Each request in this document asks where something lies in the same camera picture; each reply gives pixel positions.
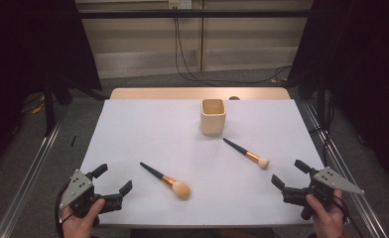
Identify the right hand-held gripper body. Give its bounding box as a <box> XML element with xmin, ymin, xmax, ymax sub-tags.
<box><xmin>281</xmin><ymin>166</ymin><xmax>365</xmax><ymax>221</ymax></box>

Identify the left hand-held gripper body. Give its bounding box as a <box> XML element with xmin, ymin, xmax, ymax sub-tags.
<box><xmin>59</xmin><ymin>169</ymin><xmax>123</xmax><ymax>217</ymax></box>

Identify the small makeup brush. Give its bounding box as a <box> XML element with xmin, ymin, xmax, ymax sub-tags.
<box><xmin>222</xmin><ymin>137</ymin><xmax>270</xmax><ymax>171</ymax></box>

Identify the large makeup brush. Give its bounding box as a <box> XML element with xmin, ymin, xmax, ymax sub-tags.
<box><xmin>139</xmin><ymin>162</ymin><xmax>192</xmax><ymax>201</ymax></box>

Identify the beige square cup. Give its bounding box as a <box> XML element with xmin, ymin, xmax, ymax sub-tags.
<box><xmin>199</xmin><ymin>98</ymin><xmax>227</xmax><ymax>136</ymax></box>

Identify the person's left hand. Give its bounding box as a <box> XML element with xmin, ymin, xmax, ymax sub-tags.
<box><xmin>62</xmin><ymin>197</ymin><xmax>106</xmax><ymax>238</ymax></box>

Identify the person's right hand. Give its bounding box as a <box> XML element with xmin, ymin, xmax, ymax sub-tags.
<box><xmin>305</xmin><ymin>188</ymin><xmax>347</xmax><ymax>238</ymax></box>

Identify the white paper sheet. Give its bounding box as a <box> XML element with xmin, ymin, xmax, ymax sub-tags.
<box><xmin>77</xmin><ymin>98</ymin><xmax>327</xmax><ymax>228</ymax></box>

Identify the black metal stand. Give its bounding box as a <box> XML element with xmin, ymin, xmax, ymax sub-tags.
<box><xmin>316</xmin><ymin>72</ymin><xmax>332</xmax><ymax>160</ymax></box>
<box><xmin>43</xmin><ymin>75</ymin><xmax>106</xmax><ymax>137</ymax></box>

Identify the black curtain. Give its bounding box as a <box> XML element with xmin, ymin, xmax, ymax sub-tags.
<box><xmin>286</xmin><ymin>0</ymin><xmax>389</xmax><ymax>189</ymax></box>
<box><xmin>0</xmin><ymin>0</ymin><xmax>102</xmax><ymax>175</ymax></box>

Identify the black horizontal bar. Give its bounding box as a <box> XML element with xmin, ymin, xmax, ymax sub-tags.
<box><xmin>77</xmin><ymin>9</ymin><xmax>311</xmax><ymax>19</ymax></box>

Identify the thin vertical pole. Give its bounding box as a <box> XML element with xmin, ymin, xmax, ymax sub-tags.
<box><xmin>198</xmin><ymin>0</ymin><xmax>206</xmax><ymax>72</ymax></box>

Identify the aluminium floor rail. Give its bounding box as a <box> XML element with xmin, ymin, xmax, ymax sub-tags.
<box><xmin>303</xmin><ymin>100</ymin><xmax>389</xmax><ymax>238</ymax></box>
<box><xmin>0</xmin><ymin>105</ymin><xmax>67</xmax><ymax>238</ymax></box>

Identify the right hand-held gripper cable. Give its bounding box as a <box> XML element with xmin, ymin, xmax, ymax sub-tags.
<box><xmin>332</xmin><ymin>194</ymin><xmax>350</xmax><ymax>226</ymax></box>

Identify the hand-held gripper cable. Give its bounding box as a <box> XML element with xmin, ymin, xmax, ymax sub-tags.
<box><xmin>332</xmin><ymin>194</ymin><xmax>350</xmax><ymax>226</ymax></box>
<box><xmin>54</xmin><ymin>182</ymin><xmax>68</xmax><ymax>238</ymax></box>

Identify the left hand-held gripper cable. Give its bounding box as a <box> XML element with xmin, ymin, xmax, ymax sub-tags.
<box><xmin>54</xmin><ymin>182</ymin><xmax>68</xmax><ymax>238</ymax></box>

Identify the black wall cable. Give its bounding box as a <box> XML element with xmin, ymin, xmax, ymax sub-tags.
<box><xmin>174</xmin><ymin>18</ymin><xmax>293</xmax><ymax>85</ymax></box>

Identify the white wall socket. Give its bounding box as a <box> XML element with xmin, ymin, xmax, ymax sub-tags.
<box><xmin>168</xmin><ymin>0</ymin><xmax>193</xmax><ymax>10</ymax></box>

